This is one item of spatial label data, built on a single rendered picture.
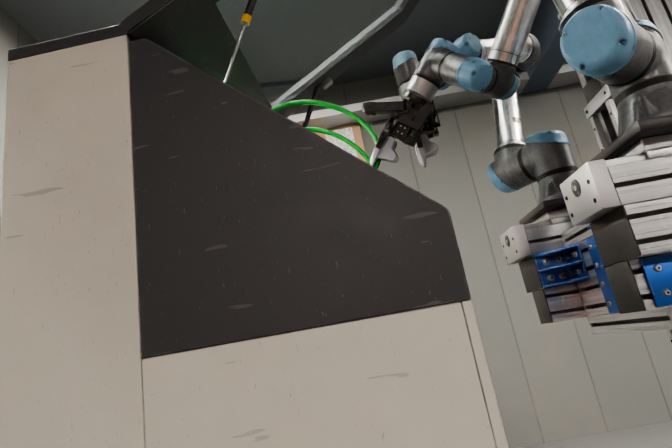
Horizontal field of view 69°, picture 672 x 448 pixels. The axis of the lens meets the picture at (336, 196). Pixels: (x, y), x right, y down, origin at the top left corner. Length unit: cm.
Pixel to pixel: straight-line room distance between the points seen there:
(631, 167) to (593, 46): 23
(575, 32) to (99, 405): 107
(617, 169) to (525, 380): 267
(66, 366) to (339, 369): 49
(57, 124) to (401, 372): 84
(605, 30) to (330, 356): 74
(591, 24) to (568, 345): 283
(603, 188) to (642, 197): 7
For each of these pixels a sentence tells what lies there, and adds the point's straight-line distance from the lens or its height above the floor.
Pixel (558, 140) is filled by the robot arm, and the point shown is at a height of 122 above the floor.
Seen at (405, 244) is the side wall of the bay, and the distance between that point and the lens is 86.
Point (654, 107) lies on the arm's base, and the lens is 110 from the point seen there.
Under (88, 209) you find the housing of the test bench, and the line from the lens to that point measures 106.
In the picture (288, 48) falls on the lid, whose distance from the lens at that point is 155.
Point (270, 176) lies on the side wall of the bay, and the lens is 92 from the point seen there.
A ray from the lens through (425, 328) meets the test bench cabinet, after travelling 85.
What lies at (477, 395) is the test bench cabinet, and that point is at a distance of 86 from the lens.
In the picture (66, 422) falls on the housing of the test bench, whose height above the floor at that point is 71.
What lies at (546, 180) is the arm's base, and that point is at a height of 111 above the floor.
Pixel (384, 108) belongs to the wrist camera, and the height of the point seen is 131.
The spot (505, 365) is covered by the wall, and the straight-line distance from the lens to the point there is 352.
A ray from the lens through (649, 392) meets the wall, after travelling 384.
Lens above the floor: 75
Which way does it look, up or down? 18 degrees up
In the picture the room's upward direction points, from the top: 10 degrees counter-clockwise
